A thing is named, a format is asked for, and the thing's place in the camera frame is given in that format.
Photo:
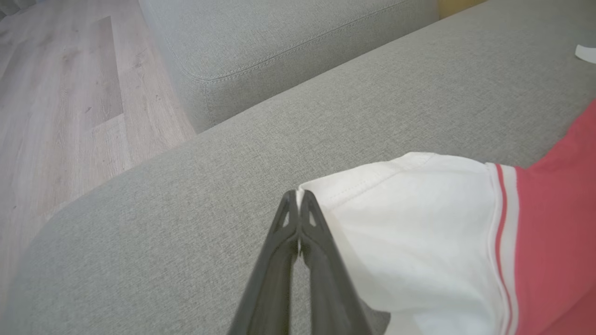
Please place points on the red shirt with white sleeves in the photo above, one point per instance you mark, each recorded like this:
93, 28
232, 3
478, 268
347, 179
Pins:
419, 232

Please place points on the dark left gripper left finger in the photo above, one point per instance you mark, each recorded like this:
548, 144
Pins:
270, 288

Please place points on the white tape strip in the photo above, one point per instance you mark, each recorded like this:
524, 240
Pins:
586, 53

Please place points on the yellow cushion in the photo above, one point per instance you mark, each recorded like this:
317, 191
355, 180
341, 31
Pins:
456, 5

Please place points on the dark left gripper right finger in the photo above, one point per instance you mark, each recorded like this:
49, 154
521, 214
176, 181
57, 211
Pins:
330, 298

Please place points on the grey sofa back cushion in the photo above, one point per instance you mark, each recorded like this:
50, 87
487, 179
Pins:
256, 46

